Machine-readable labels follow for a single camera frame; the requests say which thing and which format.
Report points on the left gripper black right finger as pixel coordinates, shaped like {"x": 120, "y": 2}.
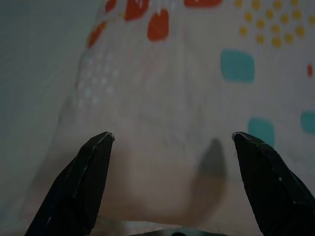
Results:
{"x": 275, "y": 196}

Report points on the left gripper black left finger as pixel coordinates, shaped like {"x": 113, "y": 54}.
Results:
{"x": 73, "y": 191}

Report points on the pink pillow with coloured spots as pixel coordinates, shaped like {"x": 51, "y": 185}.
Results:
{"x": 172, "y": 86}

